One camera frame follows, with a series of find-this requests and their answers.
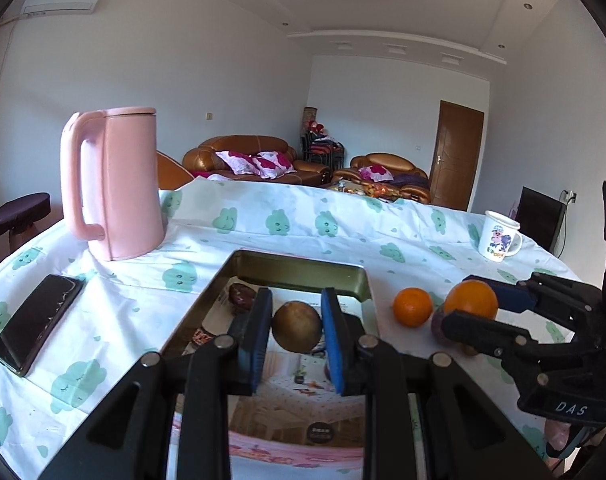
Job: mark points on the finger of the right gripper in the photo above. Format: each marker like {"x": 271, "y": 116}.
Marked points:
{"x": 519, "y": 353}
{"x": 544, "y": 294}

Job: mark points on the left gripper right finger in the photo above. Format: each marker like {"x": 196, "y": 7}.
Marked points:
{"x": 424, "y": 417}

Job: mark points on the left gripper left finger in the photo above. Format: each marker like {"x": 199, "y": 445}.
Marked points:
{"x": 128, "y": 435}

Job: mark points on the orange tangerine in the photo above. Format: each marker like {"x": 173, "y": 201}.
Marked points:
{"x": 412, "y": 307}
{"x": 472, "y": 296}

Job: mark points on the dark brown water chestnut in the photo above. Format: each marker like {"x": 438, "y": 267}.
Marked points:
{"x": 241, "y": 298}

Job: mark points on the small brown longan fruit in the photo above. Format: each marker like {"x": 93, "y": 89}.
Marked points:
{"x": 296, "y": 327}

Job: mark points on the person's right hand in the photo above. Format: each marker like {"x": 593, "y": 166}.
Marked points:
{"x": 561, "y": 438}

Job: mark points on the white cartoon mug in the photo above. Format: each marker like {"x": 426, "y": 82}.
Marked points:
{"x": 500, "y": 237}

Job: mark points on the black television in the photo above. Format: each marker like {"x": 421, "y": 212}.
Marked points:
{"x": 540, "y": 217}

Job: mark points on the purple passion fruit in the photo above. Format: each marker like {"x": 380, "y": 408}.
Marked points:
{"x": 445, "y": 327}

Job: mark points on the white cloud pattern tablecloth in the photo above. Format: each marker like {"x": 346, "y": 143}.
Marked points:
{"x": 130, "y": 307}

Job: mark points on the printed paper in tin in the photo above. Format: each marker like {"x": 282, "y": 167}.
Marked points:
{"x": 295, "y": 402}

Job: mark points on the brown wooden door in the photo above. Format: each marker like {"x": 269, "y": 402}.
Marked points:
{"x": 455, "y": 155}

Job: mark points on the black smartphone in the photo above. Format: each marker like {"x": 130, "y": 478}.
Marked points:
{"x": 29, "y": 327}

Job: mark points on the pink metal tin box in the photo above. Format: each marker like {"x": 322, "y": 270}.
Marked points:
{"x": 271, "y": 459}

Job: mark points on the coffee table with clutter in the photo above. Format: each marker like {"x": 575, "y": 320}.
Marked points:
{"x": 379, "y": 191}

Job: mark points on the brown leather armchair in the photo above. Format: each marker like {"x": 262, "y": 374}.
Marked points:
{"x": 389, "y": 169}

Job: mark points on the brown leather chaise lounge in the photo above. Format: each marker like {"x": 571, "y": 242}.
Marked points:
{"x": 171, "y": 174}

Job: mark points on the dark purple stool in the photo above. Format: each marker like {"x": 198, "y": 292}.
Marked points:
{"x": 18, "y": 218}

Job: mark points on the stacked chairs with clutter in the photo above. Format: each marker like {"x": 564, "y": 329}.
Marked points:
{"x": 316, "y": 144}

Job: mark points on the brown leather long sofa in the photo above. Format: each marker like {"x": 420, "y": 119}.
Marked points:
{"x": 202, "y": 160}

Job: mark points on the pink floral cushion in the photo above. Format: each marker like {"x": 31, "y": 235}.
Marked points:
{"x": 265, "y": 165}

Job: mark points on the pink electric kettle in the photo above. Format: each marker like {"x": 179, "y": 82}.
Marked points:
{"x": 109, "y": 181}

